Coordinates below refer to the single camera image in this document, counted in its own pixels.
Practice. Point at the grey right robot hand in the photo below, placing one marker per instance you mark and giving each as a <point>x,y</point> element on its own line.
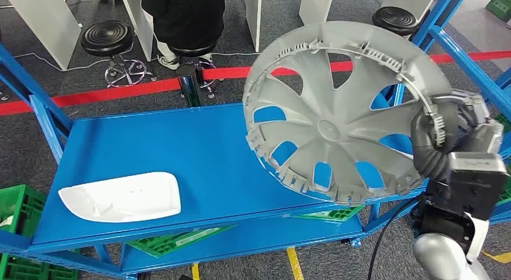
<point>479,138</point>

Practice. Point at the grey plastic wheel hubcap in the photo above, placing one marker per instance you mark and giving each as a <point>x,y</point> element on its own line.
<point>331,130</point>

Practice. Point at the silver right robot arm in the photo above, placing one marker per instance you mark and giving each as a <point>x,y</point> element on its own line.
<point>439,258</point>

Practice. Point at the green plastic crate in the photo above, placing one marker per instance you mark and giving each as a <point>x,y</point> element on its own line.
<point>506,194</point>
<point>335,214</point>
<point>20,206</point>
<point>501,3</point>
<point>167,244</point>

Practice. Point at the yellow floor tape strip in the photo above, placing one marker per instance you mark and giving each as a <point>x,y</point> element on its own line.
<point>499,257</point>
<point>195,272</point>
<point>295,264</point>

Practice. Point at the black round stool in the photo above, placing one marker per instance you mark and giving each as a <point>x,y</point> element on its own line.
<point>107,38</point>
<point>395,19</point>
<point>191,51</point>

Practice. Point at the person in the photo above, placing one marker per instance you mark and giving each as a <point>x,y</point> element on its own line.
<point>183,15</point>

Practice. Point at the white plastic mirror cover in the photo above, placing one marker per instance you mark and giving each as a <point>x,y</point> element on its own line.
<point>123,198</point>

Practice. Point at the red barrier belt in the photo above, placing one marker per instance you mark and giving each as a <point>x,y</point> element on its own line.
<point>100,95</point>

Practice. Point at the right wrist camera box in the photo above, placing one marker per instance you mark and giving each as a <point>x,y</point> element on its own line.
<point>475,190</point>

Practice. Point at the chrome barrier post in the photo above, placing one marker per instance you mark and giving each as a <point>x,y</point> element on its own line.
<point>189,86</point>

